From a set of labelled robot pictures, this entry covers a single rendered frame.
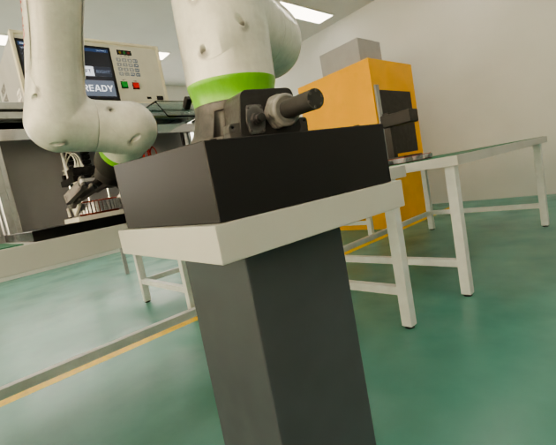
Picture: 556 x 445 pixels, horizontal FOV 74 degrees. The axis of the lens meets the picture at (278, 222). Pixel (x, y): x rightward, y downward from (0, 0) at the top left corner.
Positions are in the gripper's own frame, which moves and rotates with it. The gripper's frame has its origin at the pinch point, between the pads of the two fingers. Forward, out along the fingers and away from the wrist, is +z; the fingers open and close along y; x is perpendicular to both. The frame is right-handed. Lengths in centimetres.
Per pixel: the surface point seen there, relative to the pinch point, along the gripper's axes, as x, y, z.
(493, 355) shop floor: -97, 106, -22
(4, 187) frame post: 11.7, -18.7, 5.2
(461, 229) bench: -52, 161, -11
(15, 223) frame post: 2.5, -18.5, 8.5
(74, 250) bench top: -18.4, -14.2, -20.2
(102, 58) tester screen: 47.1, 15.3, -6.1
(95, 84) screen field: 39.5, 11.3, -2.9
